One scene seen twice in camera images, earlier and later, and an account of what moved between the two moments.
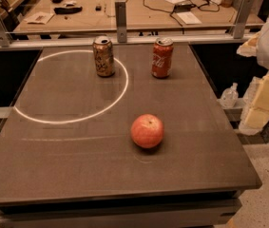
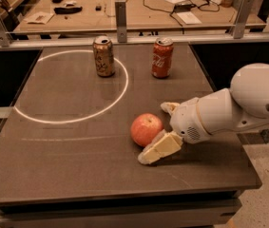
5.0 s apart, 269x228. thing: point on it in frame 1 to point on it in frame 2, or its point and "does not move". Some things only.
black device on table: x=65 y=10 does not move
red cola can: x=162 y=57 does not move
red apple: x=147 y=131 does not move
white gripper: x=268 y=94 to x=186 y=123
